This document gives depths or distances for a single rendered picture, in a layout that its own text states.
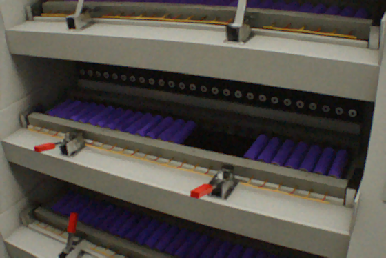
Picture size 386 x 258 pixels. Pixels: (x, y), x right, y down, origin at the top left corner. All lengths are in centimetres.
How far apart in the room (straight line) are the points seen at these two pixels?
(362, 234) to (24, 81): 63
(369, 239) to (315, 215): 8
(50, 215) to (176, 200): 34
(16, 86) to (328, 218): 58
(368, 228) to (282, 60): 22
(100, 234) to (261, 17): 46
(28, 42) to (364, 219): 58
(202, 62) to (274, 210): 21
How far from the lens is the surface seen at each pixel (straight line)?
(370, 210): 53
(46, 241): 87
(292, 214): 57
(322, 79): 53
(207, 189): 55
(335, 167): 62
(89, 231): 83
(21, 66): 86
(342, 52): 54
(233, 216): 59
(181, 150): 65
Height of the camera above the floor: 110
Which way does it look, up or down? 11 degrees down
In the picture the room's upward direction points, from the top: 6 degrees clockwise
